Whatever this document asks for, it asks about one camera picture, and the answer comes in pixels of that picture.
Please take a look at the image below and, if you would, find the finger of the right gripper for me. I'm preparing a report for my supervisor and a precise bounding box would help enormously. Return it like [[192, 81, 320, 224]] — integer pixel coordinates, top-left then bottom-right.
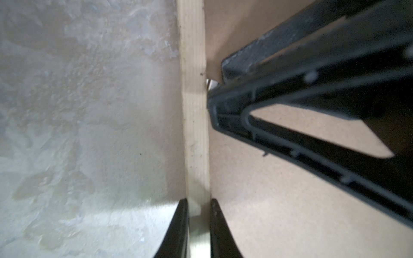
[[208, 1, 413, 226], [221, 1, 377, 83]]

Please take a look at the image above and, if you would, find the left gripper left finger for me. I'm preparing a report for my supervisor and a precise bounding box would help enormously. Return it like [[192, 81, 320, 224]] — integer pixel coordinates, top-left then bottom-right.
[[154, 198, 189, 258]]

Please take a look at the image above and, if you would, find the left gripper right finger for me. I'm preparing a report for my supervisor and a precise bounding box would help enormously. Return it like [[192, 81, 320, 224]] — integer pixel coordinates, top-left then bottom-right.
[[210, 198, 243, 258]]

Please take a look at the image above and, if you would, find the brown cardboard backing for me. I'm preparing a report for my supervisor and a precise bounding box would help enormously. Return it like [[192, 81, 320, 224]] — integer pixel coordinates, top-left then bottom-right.
[[204, 1, 413, 258]]

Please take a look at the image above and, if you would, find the wooden picture frame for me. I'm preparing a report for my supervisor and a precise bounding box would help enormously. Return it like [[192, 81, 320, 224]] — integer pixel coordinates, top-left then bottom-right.
[[176, 1, 211, 258]]

